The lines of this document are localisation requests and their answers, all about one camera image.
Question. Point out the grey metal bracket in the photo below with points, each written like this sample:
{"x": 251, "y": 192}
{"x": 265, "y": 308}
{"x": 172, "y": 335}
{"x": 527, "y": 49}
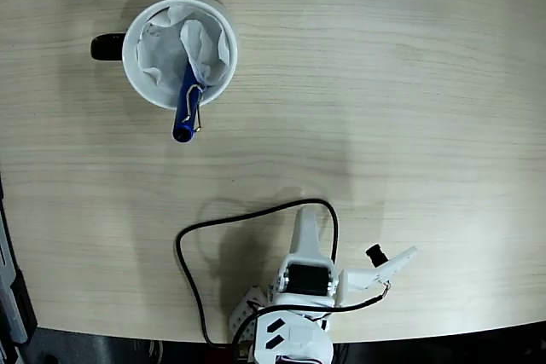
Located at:
{"x": 7, "y": 291}

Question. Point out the blue metallic pen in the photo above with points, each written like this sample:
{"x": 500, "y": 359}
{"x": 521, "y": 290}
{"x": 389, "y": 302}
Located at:
{"x": 182, "y": 125}

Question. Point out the black camera on white mount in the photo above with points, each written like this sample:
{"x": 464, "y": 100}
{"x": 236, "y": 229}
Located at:
{"x": 375, "y": 255}

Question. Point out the crumpled white paper tissue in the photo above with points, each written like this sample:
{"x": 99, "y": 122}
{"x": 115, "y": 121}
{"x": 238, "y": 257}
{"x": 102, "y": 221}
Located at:
{"x": 162, "y": 53}

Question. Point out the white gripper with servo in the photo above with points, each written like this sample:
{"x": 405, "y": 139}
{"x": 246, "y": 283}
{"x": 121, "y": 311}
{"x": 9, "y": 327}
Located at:
{"x": 308, "y": 280}

